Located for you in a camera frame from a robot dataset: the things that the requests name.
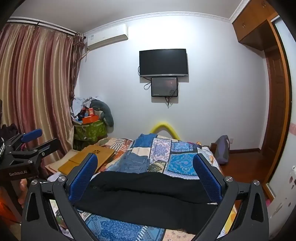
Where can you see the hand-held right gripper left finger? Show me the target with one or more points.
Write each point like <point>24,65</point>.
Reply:
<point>84,176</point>

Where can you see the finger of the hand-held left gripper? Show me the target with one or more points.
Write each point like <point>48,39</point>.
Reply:
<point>47,147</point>
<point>32,134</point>

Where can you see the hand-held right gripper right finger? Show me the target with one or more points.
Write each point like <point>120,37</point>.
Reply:
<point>205,177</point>

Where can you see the black pants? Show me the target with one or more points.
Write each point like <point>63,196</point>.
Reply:
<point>143,192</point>

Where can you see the flat cardboard boxes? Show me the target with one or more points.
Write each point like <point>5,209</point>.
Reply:
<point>87,157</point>

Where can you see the flat cardboard sheet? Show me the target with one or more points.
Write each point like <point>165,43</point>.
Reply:
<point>57,165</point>

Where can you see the patchwork quilt bed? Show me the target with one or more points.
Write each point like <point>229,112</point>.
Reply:
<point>180,160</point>

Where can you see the green patterned storage box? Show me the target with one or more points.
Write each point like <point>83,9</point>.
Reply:
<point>92,131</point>

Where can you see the striped pink curtain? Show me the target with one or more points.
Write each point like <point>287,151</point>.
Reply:
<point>34,88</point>

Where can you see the orange box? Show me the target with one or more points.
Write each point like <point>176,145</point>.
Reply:
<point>90,119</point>

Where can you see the folded blue jeans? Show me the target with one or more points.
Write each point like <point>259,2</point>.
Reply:
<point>135,162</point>

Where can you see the pile of clothes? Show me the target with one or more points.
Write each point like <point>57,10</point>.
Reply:
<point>79,105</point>

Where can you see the small red box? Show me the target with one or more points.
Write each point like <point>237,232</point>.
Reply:
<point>92,111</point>

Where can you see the yellow foam tube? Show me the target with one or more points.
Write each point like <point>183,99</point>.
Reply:
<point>161,126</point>

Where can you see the grey plush toy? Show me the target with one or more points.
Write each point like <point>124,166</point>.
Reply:
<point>106,112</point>

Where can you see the white wardrobe door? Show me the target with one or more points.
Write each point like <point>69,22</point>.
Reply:
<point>286,143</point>

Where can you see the brown wooden door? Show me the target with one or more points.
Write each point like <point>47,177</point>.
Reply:
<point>277,104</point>

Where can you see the white air conditioner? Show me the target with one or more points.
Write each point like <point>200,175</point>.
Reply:
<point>107,37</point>

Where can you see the wooden overhead cabinet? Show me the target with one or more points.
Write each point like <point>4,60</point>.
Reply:
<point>252,25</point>

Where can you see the small black wall monitor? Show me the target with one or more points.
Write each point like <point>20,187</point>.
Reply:
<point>164,87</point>

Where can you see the black wall television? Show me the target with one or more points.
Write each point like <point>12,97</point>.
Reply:
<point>163,62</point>

